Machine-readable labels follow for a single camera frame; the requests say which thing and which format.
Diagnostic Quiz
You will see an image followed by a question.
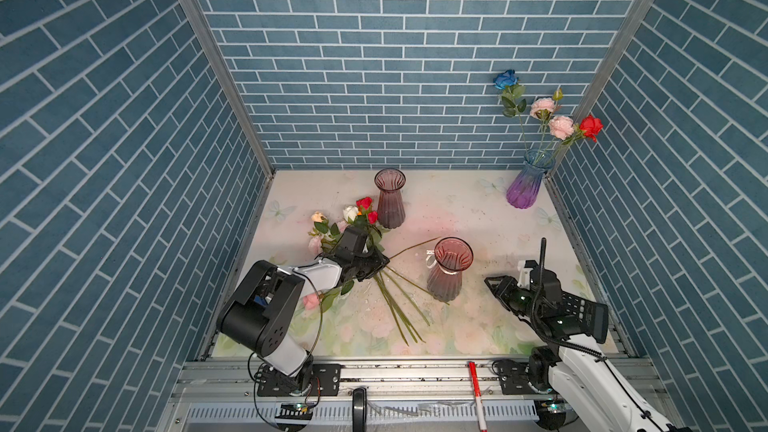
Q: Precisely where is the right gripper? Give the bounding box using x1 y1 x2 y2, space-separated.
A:
485 273 542 322

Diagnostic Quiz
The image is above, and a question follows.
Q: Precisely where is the white rose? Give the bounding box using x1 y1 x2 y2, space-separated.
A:
343 205 360 223

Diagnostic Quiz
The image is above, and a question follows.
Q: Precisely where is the pink glass vase with ribbon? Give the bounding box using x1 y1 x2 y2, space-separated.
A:
426 237 474 303

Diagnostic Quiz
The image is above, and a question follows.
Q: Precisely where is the red rose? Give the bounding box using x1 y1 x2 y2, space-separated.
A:
356 197 373 211
563 115 603 148

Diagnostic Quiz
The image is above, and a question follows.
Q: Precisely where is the purple blue gradient vase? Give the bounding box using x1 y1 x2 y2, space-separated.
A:
506 149 555 209

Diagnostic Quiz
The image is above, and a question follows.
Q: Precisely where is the pink carnation spray stem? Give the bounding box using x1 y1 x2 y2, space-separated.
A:
530 88 576 155

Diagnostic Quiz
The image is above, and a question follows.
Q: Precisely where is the blue rose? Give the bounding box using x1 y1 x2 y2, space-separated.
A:
494 70 531 151

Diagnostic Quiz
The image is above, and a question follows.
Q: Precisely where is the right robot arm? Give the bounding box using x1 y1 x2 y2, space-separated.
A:
484 260 679 431

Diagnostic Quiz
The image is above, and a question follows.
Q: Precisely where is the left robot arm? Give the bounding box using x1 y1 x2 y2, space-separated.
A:
216 226 390 395

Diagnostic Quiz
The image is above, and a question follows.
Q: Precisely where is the dark purple glass vase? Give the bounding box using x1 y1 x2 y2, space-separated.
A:
374 168 406 229

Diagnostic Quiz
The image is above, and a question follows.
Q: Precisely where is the pale pink bud spray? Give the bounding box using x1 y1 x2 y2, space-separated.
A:
308 211 348 255

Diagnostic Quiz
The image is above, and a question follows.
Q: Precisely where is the pink rose on table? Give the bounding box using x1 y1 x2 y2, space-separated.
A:
302 280 354 313

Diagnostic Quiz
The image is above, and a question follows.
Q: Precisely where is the black calculator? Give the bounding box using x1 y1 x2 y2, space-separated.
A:
560 292 609 344

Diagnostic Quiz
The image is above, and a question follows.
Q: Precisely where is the red white marker pen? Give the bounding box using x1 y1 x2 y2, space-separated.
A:
467 361 488 432

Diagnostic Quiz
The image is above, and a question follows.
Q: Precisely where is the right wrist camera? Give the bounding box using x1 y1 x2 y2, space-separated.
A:
517 259 538 290

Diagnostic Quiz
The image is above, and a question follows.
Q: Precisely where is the black corrugated cable conduit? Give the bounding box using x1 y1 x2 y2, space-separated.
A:
530 237 607 361

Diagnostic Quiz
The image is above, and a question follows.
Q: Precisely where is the aluminium mounting rail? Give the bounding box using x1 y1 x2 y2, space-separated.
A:
170 356 667 403

